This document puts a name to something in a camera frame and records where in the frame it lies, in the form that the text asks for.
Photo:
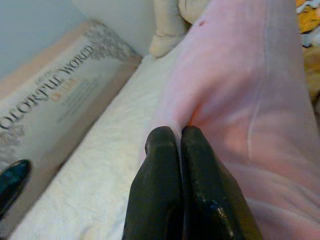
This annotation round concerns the grey printed headboard cushion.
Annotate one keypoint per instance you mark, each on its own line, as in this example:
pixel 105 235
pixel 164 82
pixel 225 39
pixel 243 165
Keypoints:
pixel 62 87

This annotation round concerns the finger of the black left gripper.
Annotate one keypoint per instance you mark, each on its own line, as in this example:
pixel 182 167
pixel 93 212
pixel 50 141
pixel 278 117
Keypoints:
pixel 13 182

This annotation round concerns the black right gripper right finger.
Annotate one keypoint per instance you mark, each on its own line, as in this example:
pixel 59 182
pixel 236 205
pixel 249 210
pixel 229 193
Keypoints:
pixel 210 195

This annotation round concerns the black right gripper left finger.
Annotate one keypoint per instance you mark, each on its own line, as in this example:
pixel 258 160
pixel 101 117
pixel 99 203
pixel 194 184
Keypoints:
pixel 157 190

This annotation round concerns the cream plush toy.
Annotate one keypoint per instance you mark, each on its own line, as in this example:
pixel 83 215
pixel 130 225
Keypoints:
pixel 167 30

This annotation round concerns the yellow cartoon egg blanket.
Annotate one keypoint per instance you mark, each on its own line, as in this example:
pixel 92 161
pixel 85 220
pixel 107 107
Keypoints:
pixel 311 50

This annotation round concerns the pink plush pillow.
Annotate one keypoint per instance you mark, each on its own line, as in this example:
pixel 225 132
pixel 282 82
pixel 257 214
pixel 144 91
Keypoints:
pixel 237 87

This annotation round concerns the white quilted mattress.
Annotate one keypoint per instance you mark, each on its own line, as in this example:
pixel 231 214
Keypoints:
pixel 100 162

